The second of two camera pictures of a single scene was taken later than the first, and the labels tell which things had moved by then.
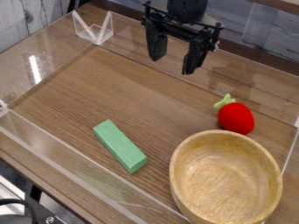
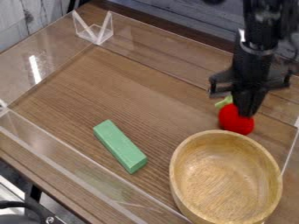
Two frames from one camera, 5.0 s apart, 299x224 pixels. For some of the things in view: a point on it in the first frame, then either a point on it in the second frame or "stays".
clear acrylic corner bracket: x=93 y=32 stays
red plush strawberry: x=235 y=115 stays
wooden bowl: x=225 y=178 stays
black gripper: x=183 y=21 → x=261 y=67
